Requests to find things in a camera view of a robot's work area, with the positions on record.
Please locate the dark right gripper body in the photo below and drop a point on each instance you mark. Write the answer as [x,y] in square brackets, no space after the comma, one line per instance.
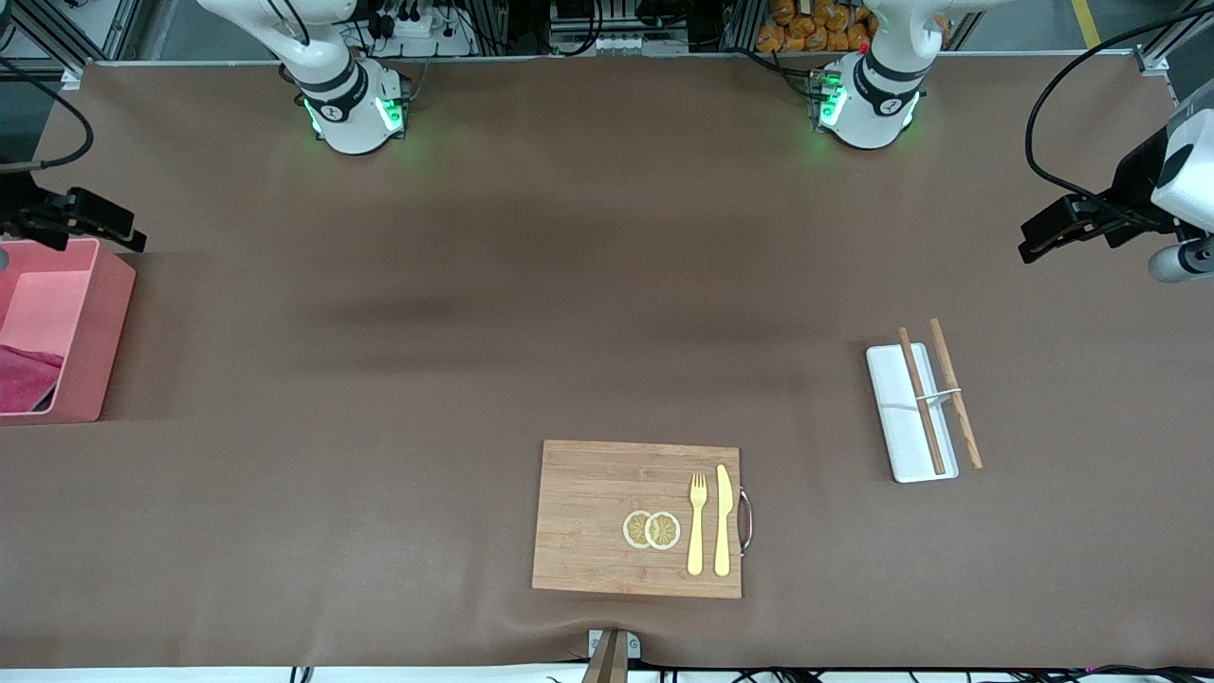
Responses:
[21,212]

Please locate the pink cloth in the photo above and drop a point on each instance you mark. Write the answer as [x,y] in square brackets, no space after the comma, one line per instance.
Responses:
[24,379]

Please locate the pink plastic bin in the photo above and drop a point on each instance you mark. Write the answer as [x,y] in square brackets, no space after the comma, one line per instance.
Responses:
[95,360]

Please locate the wooden rod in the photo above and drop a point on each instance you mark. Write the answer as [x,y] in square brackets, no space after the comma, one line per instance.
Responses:
[957,398]
[922,403]

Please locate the white rectangular rack tray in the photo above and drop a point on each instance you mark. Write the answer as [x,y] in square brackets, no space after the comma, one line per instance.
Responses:
[901,417]

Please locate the orange packets pile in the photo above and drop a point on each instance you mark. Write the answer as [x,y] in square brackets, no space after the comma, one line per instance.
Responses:
[806,28]

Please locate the white power strip with plugs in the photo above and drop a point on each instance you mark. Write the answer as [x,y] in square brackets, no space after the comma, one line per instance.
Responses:
[417,28]

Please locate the yellow knife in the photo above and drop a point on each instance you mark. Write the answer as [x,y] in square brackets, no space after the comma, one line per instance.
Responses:
[723,531]

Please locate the grey electrical box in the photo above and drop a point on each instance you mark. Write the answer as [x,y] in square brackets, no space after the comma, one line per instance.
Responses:
[626,43]

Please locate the yellow fork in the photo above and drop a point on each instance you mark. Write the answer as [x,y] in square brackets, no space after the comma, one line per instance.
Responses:
[697,541]

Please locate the lemon slice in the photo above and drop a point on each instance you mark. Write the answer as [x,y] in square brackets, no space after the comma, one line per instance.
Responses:
[666,531]
[634,529]

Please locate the aluminium frame profile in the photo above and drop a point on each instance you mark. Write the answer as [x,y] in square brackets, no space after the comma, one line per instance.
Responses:
[1171,38]
[85,33]

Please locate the brown post with grey bracket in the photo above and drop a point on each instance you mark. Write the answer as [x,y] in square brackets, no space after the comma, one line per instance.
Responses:
[612,655]

